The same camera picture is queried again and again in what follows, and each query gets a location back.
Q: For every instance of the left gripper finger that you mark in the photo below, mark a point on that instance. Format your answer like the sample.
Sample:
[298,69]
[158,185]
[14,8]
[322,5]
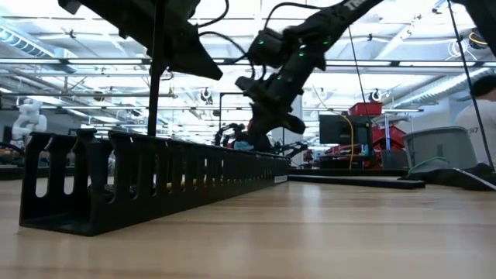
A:
[182,66]
[195,50]

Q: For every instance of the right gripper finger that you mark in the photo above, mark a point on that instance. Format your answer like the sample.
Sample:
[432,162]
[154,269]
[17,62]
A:
[292,124]
[263,133]

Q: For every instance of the black zip tie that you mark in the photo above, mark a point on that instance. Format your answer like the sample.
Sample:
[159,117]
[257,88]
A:
[157,77]

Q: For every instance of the black raceway lid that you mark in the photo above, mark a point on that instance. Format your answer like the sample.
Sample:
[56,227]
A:
[356,181]

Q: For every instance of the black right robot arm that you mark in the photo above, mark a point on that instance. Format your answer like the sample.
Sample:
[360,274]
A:
[341,15]

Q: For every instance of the teal crate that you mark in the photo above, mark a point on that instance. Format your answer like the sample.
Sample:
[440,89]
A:
[244,146]

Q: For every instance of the black monitor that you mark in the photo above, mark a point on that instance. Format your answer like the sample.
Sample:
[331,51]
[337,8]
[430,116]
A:
[337,129]

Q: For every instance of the red storage bin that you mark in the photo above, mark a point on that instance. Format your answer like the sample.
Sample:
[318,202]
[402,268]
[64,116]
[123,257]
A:
[387,137]
[366,109]

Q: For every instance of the long ceiling light bar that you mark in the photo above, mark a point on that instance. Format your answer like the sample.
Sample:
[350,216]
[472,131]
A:
[387,63]

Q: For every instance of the grey white office chair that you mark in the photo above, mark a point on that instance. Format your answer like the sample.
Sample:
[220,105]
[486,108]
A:
[438,147]

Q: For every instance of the person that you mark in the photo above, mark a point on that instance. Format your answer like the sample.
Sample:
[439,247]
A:
[482,120]

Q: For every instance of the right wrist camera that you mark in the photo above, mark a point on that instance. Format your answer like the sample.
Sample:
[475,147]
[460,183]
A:
[267,46]

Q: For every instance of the black aluminium frame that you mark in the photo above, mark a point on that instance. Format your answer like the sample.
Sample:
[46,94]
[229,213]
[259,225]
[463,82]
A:
[341,170]

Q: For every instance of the silver ventilation duct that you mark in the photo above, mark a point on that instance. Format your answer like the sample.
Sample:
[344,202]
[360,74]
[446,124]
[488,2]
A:
[19,42]
[438,89]

